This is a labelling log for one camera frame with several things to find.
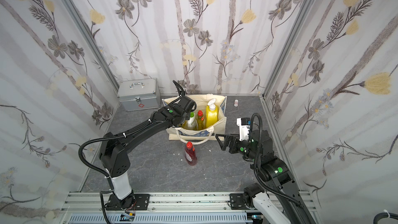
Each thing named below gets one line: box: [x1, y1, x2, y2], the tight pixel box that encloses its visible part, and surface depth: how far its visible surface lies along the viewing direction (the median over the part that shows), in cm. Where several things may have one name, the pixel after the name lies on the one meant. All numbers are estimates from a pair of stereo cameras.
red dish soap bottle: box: [184, 141, 198, 166], surface depth 78 cm
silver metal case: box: [117, 77, 161, 112], surface depth 107 cm
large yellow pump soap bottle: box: [205, 98, 219, 128], surface depth 86 cm
